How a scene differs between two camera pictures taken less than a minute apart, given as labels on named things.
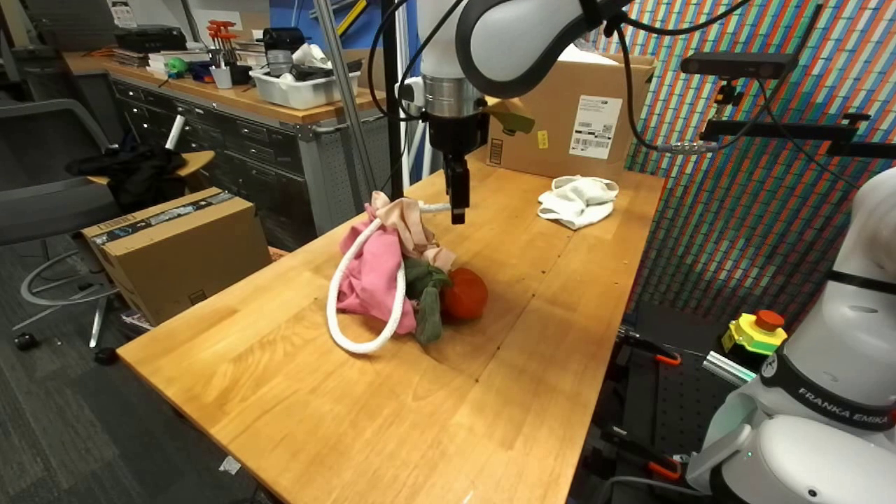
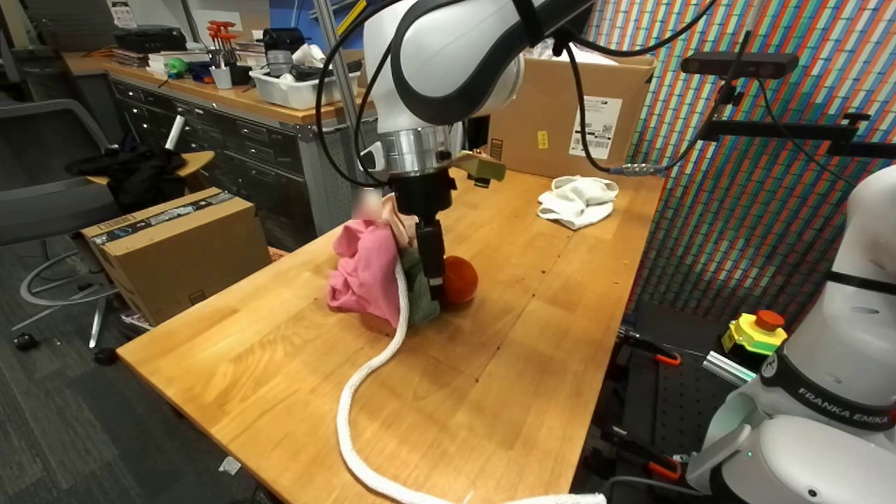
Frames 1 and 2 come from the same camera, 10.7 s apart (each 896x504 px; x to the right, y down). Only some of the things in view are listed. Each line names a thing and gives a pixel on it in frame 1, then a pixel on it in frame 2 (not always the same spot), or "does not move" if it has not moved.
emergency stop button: [760, 332] does not move
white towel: [576, 199] does not move
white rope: [401, 283] to [391, 493]
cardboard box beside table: [181, 252] does not move
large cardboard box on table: [582, 119] does not move
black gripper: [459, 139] to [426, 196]
